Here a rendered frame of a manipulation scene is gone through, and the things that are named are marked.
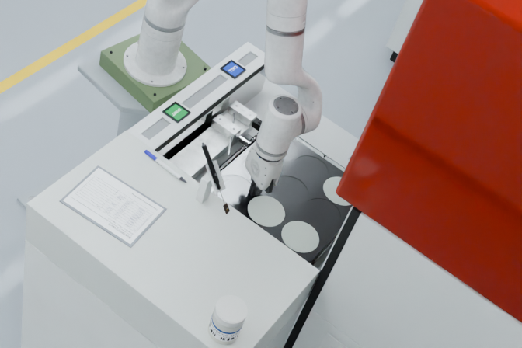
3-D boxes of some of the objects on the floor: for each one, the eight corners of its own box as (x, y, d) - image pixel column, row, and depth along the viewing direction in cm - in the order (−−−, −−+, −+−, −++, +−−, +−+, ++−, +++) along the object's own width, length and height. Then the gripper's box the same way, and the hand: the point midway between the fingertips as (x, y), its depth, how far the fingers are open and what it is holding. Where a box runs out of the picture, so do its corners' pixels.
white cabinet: (335, 316, 312) (412, 175, 254) (169, 522, 250) (221, 399, 192) (201, 217, 329) (245, 64, 270) (15, 387, 267) (19, 236, 208)
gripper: (297, 165, 209) (280, 210, 222) (269, 123, 216) (253, 168, 229) (272, 172, 205) (255, 217, 218) (244, 129, 213) (229, 175, 226)
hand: (255, 188), depth 222 cm, fingers closed
